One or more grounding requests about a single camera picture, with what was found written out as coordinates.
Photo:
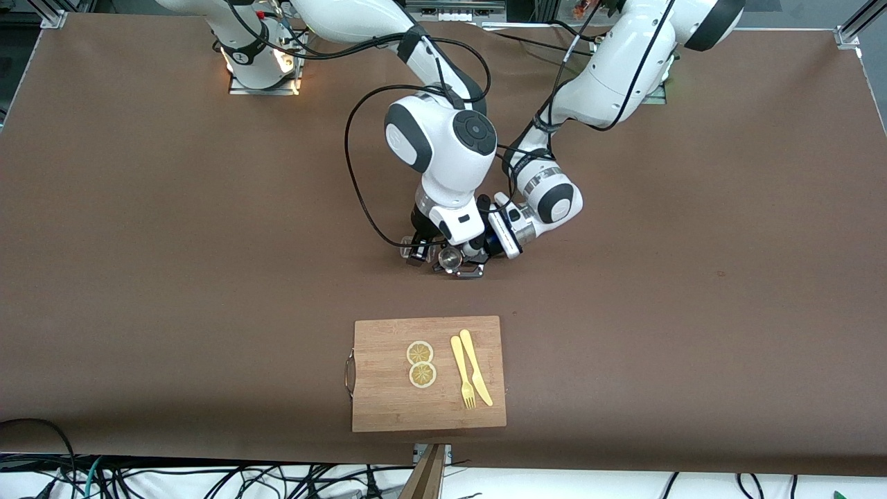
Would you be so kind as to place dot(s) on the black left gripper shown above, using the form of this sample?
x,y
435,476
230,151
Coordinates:
x,y
490,244

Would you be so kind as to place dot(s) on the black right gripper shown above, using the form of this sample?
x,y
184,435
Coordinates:
x,y
420,220

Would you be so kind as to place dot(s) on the steel jigger measuring cup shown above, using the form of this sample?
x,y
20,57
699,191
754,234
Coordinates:
x,y
450,258

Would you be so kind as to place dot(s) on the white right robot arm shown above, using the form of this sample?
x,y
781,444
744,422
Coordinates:
x,y
450,166

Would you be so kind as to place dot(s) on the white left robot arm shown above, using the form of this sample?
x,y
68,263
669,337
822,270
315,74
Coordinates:
x,y
610,76

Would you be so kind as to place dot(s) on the lemon slice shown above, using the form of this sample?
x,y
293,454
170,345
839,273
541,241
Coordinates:
x,y
423,375
420,353

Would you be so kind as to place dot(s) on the yellow plastic fork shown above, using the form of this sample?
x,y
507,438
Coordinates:
x,y
460,367

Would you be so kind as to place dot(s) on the yellow plastic knife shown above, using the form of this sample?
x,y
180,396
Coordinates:
x,y
477,374

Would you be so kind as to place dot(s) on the wooden cutting board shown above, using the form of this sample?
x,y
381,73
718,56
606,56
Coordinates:
x,y
429,409

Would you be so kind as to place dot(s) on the brown table cover sheet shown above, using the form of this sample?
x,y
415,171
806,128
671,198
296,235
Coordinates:
x,y
624,381

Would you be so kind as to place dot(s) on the white power strip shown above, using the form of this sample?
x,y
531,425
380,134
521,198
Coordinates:
x,y
454,8

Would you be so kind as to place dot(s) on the metal table bracket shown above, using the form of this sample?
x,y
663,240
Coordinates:
x,y
418,452

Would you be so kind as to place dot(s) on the wooden post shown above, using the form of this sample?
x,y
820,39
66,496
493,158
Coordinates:
x,y
426,478

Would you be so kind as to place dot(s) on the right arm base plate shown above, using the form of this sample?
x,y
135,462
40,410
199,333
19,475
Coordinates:
x,y
267,90

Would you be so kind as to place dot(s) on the aluminium frame corner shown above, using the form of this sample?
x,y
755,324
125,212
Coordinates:
x,y
856,28
52,15

